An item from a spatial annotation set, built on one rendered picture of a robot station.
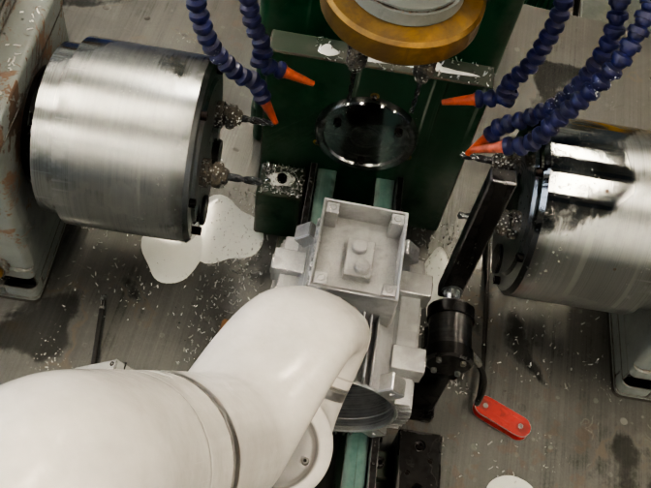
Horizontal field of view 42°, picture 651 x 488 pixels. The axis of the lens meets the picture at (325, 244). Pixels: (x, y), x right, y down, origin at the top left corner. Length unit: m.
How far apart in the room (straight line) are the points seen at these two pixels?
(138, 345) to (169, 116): 0.38
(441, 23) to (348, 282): 0.30
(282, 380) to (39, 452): 0.26
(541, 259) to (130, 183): 0.51
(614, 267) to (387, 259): 0.29
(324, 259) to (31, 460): 0.71
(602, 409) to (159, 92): 0.78
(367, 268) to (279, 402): 0.45
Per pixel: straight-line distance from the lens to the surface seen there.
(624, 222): 1.09
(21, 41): 1.14
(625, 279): 1.12
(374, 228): 1.02
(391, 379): 0.95
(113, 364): 0.96
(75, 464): 0.31
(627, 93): 1.75
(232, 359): 0.55
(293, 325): 0.57
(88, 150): 1.06
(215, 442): 0.40
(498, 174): 0.93
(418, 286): 1.03
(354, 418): 1.08
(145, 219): 1.09
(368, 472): 1.09
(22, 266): 1.26
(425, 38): 0.91
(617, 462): 1.33
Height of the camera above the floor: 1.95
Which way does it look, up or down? 57 degrees down
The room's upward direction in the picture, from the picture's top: 12 degrees clockwise
